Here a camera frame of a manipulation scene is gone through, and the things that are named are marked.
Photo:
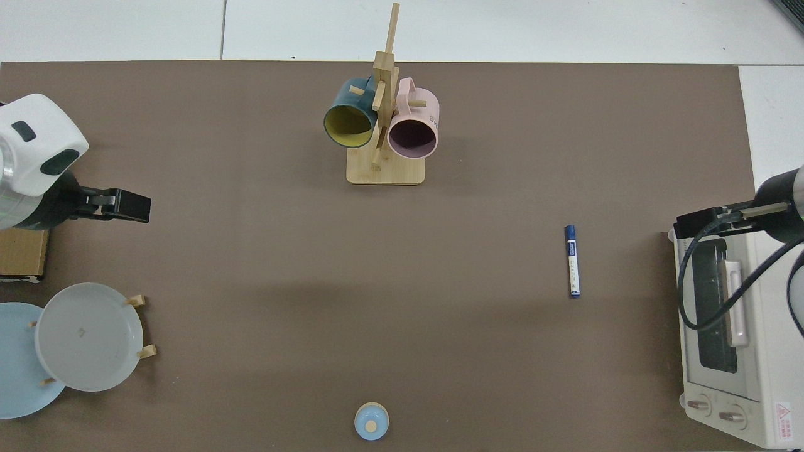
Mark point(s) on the pale toaster oven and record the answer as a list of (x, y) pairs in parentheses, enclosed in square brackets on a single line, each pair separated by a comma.
[(763, 351)]

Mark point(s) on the wooden plate rack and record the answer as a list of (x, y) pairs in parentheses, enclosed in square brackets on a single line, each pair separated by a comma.
[(147, 351)]

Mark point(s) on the dark device edge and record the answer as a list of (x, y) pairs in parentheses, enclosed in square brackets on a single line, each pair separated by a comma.
[(794, 9)]

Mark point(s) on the brown table cloth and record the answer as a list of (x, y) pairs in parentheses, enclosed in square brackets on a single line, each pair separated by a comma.
[(440, 282)]

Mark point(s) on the pink mug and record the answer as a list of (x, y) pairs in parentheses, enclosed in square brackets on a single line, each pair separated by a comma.
[(427, 103)]

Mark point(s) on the dark teal mug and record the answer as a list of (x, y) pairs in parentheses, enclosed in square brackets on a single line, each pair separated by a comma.
[(342, 97)]

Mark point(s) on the wooden cup stand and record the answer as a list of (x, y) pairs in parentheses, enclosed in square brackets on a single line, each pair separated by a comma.
[(386, 172)]

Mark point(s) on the blue and white marker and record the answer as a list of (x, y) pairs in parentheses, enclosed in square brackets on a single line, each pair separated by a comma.
[(573, 263)]

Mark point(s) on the light blue plate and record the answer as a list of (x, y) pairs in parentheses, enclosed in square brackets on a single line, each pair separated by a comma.
[(19, 376)]

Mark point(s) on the grey plate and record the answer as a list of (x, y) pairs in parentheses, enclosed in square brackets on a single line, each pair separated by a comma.
[(88, 339)]

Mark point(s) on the small blue round thing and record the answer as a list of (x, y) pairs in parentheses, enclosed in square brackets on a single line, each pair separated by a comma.
[(364, 417)]

